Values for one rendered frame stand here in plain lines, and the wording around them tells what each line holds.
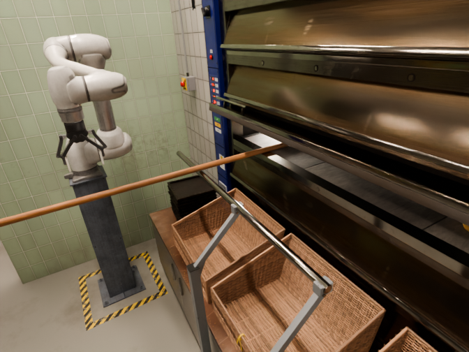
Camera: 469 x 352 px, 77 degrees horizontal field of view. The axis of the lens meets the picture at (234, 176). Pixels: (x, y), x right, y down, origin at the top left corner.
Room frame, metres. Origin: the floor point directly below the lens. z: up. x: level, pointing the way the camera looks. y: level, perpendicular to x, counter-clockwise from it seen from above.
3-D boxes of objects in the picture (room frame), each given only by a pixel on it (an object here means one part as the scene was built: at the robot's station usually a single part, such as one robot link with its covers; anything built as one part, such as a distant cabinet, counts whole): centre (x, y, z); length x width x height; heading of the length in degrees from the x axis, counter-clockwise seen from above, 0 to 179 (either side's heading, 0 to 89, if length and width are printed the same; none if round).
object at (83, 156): (1.80, 0.97, 1.17); 0.18 x 0.16 x 0.22; 117
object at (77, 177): (1.79, 0.99, 1.03); 0.22 x 0.18 x 0.06; 119
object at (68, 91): (1.22, 0.64, 1.64); 0.13 x 0.11 x 0.16; 117
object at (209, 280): (1.40, 0.08, 0.72); 0.56 x 0.49 x 0.28; 26
